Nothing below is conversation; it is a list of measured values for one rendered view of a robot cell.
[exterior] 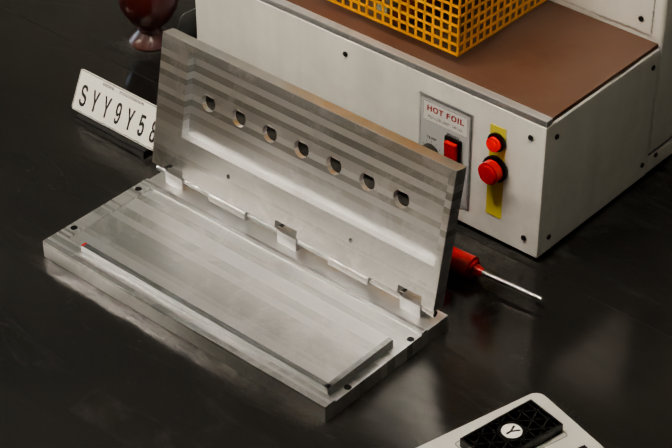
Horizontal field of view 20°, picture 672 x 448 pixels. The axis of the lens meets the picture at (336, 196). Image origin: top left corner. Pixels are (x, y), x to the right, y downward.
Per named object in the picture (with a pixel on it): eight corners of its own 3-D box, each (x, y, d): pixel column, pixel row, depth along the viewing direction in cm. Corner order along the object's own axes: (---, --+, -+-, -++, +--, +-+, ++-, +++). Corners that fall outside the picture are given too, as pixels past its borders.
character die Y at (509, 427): (459, 446, 194) (459, 437, 193) (530, 407, 199) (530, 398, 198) (491, 473, 190) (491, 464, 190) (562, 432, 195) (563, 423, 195)
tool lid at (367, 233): (162, 30, 222) (173, 27, 223) (150, 173, 231) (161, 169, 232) (456, 170, 198) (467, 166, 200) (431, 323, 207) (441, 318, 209)
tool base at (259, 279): (43, 256, 221) (41, 231, 219) (169, 180, 234) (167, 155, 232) (325, 423, 198) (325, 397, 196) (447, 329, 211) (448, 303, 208)
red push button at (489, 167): (473, 181, 218) (474, 157, 216) (483, 174, 219) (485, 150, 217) (497, 192, 216) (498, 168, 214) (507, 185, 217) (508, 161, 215)
